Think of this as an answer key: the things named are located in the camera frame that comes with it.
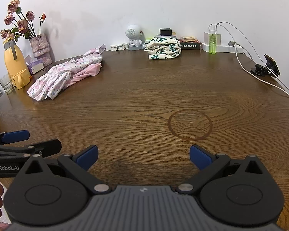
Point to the white power strip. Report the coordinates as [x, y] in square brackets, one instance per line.
[227, 48]

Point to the grey plug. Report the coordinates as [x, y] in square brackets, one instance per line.
[232, 43]

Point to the plain pink garment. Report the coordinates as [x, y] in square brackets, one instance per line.
[88, 73]

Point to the pink floral dress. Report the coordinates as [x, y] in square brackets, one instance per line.
[60, 73]

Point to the smartphone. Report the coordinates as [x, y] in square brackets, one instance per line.
[272, 63]

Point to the dried rose bouquet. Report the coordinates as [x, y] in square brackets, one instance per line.
[21, 24]

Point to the white robot speaker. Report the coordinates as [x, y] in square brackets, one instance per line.
[134, 32]

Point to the yellow cup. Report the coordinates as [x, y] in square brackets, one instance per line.
[20, 78]

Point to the dark box with white label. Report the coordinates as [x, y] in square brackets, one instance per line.
[190, 46]

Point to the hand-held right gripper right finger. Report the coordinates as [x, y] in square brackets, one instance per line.
[199, 158]

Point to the stack of small flat boxes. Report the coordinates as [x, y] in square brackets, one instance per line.
[175, 34]

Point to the cream floral folded cloth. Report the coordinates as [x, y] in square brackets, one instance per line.
[162, 49]

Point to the black phone holder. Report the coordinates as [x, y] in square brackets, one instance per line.
[259, 69]

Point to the glass tumbler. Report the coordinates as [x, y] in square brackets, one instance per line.
[6, 84]

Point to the purple tissue box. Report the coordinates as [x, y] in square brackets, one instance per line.
[36, 67]

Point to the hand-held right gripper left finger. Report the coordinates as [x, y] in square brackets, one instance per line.
[88, 158]

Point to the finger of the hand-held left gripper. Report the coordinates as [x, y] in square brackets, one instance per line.
[47, 146]
[15, 136]

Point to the yellow thermos bottle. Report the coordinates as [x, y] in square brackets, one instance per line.
[13, 63]

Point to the green spray bottle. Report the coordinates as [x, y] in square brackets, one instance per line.
[212, 44]

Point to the white charger adapter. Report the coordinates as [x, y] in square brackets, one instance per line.
[206, 37]

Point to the small brown paper packets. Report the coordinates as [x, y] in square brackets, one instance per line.
[187, 38]

